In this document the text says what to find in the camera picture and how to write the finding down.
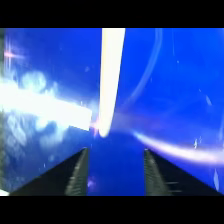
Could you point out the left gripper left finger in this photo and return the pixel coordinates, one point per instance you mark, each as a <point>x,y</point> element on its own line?
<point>66,180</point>

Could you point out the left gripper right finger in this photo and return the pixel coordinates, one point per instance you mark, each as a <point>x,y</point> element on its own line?
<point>165,181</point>

